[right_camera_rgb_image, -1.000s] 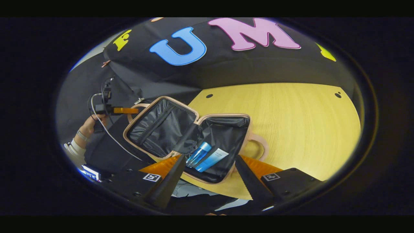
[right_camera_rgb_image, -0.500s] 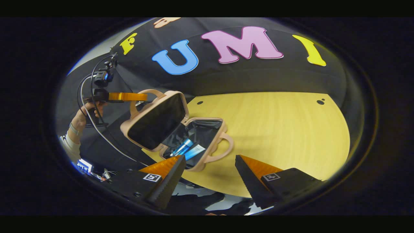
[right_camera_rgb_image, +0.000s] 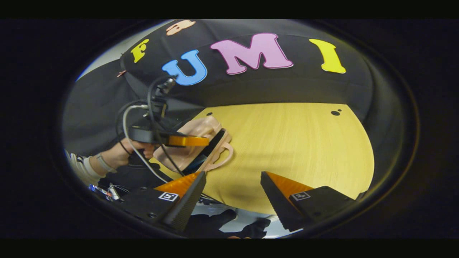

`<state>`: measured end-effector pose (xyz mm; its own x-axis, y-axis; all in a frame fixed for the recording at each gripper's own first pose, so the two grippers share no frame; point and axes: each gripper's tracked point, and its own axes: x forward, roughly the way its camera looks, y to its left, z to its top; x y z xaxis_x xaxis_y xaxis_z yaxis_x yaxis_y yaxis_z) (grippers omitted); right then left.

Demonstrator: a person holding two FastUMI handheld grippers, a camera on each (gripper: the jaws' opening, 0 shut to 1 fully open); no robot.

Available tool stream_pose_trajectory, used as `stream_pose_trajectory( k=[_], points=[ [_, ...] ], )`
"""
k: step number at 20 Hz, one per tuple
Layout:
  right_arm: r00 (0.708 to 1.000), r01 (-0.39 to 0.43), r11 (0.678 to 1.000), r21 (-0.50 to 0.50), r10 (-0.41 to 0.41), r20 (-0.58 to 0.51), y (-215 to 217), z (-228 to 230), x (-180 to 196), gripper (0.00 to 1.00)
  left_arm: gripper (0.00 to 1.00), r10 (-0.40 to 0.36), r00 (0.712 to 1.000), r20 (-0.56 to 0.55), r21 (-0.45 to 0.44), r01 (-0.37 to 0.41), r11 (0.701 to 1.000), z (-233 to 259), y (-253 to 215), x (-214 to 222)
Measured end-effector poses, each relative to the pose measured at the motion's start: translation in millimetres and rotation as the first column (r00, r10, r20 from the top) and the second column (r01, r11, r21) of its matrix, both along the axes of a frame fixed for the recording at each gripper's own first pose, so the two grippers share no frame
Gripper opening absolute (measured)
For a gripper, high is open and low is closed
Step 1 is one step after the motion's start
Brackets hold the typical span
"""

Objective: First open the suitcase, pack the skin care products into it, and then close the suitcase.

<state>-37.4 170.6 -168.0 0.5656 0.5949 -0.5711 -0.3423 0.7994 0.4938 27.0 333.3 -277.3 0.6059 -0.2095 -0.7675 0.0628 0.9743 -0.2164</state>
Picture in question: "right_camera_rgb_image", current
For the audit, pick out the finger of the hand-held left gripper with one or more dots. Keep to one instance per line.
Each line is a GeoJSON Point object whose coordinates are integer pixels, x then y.
{"type": "Point", "coordinates": [188, 141]}

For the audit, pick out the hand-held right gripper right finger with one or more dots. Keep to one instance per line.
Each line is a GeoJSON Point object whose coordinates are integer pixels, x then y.
{"type": "Point", "coordinates": [278, 204]}

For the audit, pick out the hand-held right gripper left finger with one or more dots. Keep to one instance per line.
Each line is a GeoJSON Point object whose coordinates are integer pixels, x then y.
{"type": "Point", "coordinates": [188, 200]}

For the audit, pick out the pink suitcase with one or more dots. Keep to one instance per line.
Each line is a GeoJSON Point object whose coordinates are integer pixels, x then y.
{"type": "Point", "coordinates": [200, 129]}

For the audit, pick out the person's black shoe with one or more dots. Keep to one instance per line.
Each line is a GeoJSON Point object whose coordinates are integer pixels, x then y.
{"type": "Point", "coordinates": [211, 222]}
{"type": "Point", "coordinates": [256, 227]}

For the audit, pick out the pink cloth clip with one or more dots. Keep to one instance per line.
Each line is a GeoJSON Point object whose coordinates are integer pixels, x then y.
{"type": "Point", "coordinates": [121, 73]}

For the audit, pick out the small colourful object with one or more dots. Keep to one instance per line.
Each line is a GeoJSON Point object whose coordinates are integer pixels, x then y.
{"type": "Point", "coordinates": [105, 191]}

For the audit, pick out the black backdrop cloth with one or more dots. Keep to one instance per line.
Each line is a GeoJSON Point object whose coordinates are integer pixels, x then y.
{"type": "Point", "coordinates": [287, 86]}

